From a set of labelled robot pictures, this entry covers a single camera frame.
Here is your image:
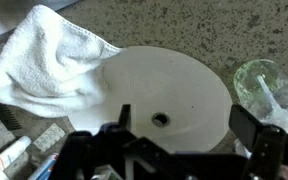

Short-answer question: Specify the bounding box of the silver pill blister pack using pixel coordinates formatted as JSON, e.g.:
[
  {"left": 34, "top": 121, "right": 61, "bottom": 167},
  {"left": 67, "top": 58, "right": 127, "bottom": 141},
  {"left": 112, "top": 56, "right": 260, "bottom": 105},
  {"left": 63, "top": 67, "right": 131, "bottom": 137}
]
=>
[{"left": 33, "top": 123, "right": 65, "bottom": 152}]

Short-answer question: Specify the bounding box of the white oval sink basin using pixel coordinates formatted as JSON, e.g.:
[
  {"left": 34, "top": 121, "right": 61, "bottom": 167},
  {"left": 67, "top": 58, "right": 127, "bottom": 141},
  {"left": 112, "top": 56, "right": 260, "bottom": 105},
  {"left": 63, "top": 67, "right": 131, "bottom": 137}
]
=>
[{"left": 69, "top": 46, "right": 232, "bottom": 153}]

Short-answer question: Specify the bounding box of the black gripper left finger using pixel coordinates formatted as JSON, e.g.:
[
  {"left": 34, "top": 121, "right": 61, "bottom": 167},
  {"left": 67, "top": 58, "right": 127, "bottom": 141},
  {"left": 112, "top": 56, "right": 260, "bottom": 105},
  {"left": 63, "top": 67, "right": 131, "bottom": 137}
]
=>
[{"left": 118, "top": 104, "right": 131, "bottom": 129}]

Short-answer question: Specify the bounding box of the black comb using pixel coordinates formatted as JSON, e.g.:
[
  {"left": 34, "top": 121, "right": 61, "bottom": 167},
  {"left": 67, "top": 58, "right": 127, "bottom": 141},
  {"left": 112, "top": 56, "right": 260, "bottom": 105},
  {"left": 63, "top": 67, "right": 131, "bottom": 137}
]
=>
[{"left": 0, "top": 103, "right": 22, "bottom": 130}]

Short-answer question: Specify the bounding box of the blue and white tube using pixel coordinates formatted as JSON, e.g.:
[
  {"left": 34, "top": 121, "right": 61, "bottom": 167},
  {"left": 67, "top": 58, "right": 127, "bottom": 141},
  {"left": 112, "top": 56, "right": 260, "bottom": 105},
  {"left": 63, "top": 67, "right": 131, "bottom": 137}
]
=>
[{"left": 28, "top": 153, "right": 58, "bottom": 180}]

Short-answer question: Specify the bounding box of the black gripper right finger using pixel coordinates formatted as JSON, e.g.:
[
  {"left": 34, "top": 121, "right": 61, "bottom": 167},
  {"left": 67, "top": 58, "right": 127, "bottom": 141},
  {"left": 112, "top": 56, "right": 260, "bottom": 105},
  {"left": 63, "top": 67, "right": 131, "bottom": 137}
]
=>
[{"left": 229, "top": 104, "right": 286, "bottom": 163}]

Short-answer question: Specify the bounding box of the white terry towel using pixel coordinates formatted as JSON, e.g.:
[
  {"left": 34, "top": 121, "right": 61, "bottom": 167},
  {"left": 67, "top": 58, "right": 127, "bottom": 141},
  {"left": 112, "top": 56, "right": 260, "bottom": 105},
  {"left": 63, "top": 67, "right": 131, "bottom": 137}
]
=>
[{"left": 0, "top": 5, "right": 122, "bottom": 118}]

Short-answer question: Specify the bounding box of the clear soap pump bottle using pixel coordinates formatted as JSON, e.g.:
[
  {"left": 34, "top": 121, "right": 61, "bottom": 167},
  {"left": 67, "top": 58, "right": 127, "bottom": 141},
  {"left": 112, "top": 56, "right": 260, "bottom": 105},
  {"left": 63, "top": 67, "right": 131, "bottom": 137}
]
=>
[{"left": 233, "top": 59, "right": 288, "bottom": 133}]

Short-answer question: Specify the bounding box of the white tube with red print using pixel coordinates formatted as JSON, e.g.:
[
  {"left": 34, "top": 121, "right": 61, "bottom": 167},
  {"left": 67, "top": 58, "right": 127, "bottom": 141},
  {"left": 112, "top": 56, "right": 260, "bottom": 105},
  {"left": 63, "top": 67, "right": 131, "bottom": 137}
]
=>
[{"left": 0, "top": 136, "right": 31, "bottom": 174}]

